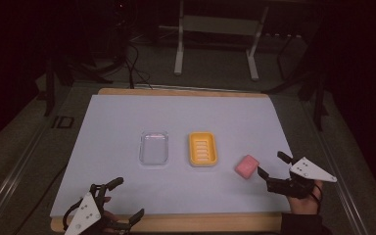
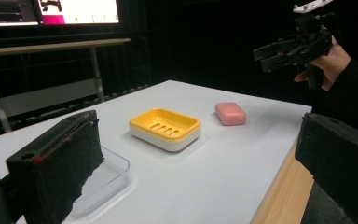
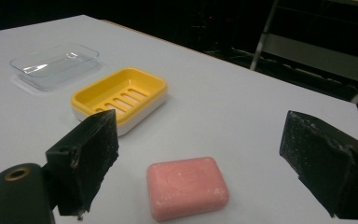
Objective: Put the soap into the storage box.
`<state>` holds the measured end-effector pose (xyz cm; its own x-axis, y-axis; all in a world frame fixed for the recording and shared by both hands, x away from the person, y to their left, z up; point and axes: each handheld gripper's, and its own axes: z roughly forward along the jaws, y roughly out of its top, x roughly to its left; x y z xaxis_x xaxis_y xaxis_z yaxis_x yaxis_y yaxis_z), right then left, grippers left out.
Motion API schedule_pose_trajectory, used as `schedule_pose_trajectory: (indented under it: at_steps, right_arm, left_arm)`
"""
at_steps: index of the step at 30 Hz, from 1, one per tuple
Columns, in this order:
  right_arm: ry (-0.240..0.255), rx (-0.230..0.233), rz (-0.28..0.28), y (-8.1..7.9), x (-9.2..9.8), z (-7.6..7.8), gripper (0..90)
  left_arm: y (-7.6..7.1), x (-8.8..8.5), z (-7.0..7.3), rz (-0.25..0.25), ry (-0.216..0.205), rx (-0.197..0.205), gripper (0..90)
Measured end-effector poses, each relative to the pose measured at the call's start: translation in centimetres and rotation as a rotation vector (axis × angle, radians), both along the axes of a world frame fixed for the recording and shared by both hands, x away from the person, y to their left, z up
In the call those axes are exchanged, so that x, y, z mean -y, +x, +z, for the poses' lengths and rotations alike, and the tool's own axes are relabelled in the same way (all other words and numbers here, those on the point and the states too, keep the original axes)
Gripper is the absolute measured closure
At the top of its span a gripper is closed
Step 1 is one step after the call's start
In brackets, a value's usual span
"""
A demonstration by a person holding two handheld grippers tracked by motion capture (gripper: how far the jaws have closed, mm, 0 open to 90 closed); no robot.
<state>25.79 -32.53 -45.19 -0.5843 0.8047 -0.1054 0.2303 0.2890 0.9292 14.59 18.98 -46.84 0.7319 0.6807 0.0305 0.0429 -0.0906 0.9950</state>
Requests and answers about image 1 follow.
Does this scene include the pink soap bar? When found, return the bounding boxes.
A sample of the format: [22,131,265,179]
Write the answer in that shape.
[234,154,260,181]

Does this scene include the black rectangular floor frame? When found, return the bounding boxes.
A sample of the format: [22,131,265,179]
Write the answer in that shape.
[51,115,76,129]

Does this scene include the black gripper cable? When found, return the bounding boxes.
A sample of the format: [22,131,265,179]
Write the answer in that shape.
[310,184,324,211]

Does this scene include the person's right hand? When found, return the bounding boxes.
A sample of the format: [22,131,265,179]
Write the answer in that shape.
[288,180,324,216]

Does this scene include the clear plastic soap dish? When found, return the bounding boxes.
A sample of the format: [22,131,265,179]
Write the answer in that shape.
[138,130,170,166]

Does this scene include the black tripod stand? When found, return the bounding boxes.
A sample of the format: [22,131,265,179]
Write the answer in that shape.
[261,32,330,132]
[42,48,114,118]

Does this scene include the white table sheet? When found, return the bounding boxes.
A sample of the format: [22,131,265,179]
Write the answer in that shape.
[49,94,294,218]

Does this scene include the yellow soap dish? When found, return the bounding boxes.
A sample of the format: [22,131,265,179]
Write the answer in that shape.
[188,131,218,167]

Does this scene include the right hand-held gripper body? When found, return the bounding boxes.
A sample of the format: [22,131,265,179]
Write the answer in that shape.
[265,157,338,200]

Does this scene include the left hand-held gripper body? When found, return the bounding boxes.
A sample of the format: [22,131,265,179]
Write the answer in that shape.
[62,183,132,235]

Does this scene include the white metal stand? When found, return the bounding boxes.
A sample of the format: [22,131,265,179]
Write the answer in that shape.
[173,0,270,82]

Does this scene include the black floor cables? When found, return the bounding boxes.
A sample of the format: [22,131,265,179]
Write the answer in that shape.
[122,40,154,90]

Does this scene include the person's left hand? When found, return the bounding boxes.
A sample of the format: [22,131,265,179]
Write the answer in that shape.
[101,195,123,235]

